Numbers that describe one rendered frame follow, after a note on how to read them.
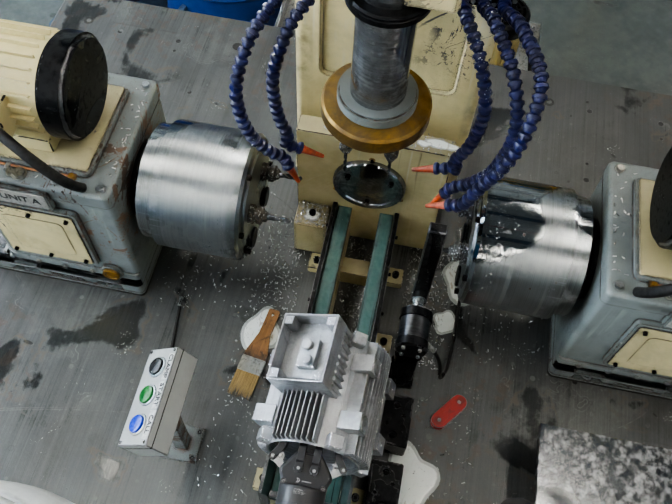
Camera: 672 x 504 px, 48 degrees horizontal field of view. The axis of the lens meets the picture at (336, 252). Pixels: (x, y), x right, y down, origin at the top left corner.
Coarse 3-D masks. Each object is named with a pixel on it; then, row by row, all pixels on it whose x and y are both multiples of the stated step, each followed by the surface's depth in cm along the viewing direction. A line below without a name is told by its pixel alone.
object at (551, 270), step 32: (512, 192) 133; (544, 192) 134; (480, 224) 131; (512, 224) 130; (544, 224) 130; (576, 224) 130; (480, 256) 131; (512, 256) 130; (544, 256) 129; (576, 256) 130; (480, 288) 134; (512, 288) 132; (544, 288) 131; (576, 288) 132
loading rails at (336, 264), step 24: (336, 216) 158; (384, 216) 159; (336, 240) 156; (384, 240) 156; (312, 264) 164; (336, 264) 153; (360, 264) 161; (384, 264) 154; (312, 288) 149; (336, 288) 158; (384, 288) 149; (312, 312) 148; (360, 312) 147; (384, 336) 156; (264, 480) 129; (336, 480) 131
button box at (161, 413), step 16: (160, 352) 127; (176, 352) 124; (176, 368) 124; (192, 368) 126; (144, 384) 125; (160, 384) 122; (176, 384) 123; (160, 400) 120; (176, 400) 123; (128, 416) 122; (144, 416) 120; (160, 416) 119; (176, 416) 122; (128, 432) 120; (144, 432) 118; (160, 432) 119; (128, 448) 120; (144, 448) 118; (160, 448) 118
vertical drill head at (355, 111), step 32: (384, 0) 98; (384, 32) 102; (352, 64) 113; (384, 64) 108; (352, 96) 117; (384, 96) 114; (416, 96) 119; (352, 128) 117; (384, 128) 117; (416, 128) 118
